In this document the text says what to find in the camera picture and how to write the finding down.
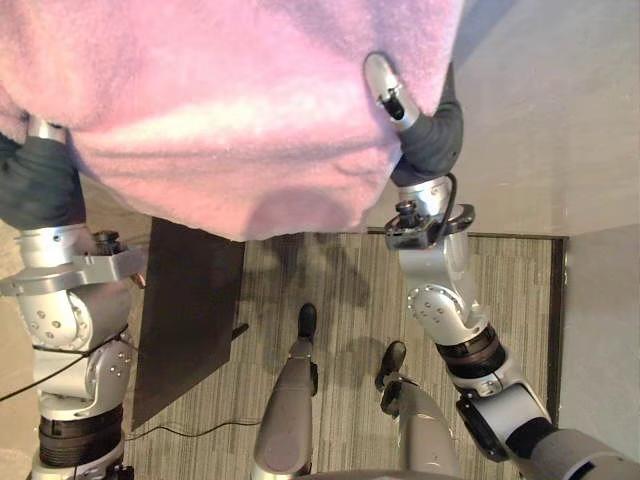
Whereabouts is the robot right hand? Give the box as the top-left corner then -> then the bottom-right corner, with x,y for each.
362,51 -> 465,189

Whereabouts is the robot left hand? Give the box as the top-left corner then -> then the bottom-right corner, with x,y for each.
0,112 -> 87,232

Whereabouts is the pink fleece towel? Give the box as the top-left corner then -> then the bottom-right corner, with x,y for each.
0,0 -> 467,242

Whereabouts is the dark brown flat board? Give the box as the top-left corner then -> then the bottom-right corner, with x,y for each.
130,216 -> 250,432

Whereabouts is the silver robot right leg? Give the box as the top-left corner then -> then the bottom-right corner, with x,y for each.
374,340 -> 464,479

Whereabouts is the silver robot leg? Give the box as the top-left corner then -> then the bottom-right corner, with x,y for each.
374,340 -> 464,479
253,302 -> 320,477

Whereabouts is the silver robot left leg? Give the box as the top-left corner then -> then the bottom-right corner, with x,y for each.
253,302 -> 320,477

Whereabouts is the thin black floor cable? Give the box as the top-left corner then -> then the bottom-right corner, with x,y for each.
123,418 -> 263,442

